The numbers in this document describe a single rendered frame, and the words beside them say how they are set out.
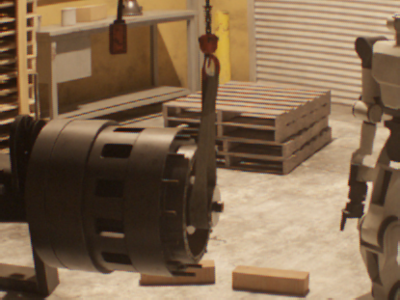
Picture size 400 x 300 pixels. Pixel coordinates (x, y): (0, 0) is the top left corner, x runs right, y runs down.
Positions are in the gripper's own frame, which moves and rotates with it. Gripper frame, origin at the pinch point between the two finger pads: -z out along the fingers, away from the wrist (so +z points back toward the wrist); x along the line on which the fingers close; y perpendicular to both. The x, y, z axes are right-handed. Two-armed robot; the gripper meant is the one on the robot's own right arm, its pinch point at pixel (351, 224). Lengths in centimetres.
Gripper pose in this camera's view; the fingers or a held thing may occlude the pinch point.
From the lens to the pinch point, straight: 331.2
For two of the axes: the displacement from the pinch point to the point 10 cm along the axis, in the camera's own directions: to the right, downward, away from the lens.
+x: -8.4, -0.5, -5.4
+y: 5.2, 1.9, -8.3
